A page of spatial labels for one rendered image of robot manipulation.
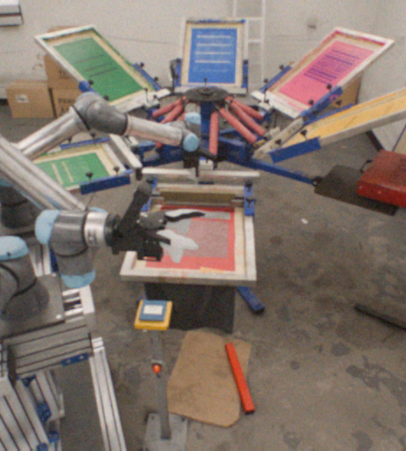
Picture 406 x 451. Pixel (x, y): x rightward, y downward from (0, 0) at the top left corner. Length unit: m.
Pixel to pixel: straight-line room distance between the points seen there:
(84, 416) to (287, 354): 1.27
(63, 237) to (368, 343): 2.39
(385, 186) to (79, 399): 1.94
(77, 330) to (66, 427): 0.99
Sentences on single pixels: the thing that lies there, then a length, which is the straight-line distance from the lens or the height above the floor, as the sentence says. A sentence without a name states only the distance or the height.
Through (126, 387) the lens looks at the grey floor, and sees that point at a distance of 2.61.
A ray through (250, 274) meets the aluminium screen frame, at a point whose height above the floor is 0.99.
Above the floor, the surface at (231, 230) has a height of 0.96.
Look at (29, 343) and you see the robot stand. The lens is 1.40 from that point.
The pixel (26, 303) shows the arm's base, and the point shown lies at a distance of 1.29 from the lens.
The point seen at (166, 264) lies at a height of 0.96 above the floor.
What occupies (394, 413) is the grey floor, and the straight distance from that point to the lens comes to 2.71.
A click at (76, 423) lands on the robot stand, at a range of 2.31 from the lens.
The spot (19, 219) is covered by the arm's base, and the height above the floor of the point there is 1.29.
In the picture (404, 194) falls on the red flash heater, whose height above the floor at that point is 1.09.
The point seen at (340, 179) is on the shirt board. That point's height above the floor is 0.95.
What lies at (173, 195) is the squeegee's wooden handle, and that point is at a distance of 2.18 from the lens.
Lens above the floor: 2.17
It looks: 36 degrees down
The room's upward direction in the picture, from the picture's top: straight up
